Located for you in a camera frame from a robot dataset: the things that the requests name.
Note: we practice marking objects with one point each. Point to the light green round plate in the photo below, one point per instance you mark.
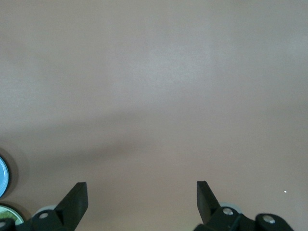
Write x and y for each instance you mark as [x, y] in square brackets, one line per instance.
[20, 217]

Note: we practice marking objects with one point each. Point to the green lettuce leaf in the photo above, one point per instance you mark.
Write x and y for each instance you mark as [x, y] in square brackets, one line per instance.
[7, 213]

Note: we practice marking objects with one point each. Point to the blue round plate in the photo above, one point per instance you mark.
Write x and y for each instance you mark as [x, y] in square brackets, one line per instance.
[3, 175]

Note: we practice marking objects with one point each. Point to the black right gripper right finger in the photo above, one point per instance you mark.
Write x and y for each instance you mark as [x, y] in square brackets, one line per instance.
[207, 204]

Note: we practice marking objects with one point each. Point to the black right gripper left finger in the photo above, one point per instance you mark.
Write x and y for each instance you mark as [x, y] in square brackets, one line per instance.
[74, 204]

